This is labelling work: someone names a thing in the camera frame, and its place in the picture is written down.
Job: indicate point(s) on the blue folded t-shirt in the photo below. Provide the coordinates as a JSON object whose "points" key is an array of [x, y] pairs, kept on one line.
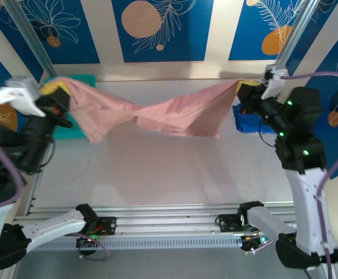
{"points": [[244, 122]]}

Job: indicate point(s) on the aluminium frame post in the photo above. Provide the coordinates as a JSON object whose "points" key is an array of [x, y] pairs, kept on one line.
{"points": [[294, 32], [32, 37]]}

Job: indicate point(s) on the aluminium table side rail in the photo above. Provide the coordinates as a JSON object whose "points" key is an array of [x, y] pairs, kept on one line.
{"points": [[34, 197]]}

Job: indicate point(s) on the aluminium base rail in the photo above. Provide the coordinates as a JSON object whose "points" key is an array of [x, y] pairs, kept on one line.
{"points": [[169, 223]]}

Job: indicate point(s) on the small circuit board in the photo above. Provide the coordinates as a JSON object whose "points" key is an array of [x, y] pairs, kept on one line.
{"points": [[251, 242], [86, 242]]}

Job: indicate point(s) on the teal plastic basket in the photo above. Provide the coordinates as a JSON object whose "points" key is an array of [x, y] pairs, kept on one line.
{"points": [[67, 133]]}

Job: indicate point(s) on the pink t-shirt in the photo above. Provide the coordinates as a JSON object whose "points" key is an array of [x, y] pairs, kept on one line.
{"points": [[172, 113]]}

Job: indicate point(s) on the blue floral wall poster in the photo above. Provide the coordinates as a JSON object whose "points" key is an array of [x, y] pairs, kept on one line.
{"points": [[308, 43], [18, 49]]}

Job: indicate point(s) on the blue poster with peach circle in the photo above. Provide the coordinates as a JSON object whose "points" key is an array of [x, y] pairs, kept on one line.
{"points": [[186, 29]]}

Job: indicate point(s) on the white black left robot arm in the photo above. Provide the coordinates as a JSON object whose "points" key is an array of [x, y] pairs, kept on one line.
{"points": [[58, 223]]}

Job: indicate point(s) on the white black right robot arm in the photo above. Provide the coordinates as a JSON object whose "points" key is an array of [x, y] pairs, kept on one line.
{"points": [[305, 203]]}

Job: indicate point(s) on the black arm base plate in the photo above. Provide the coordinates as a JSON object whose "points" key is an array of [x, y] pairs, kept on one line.
{"points": [[109, 225], [227, 222]]}

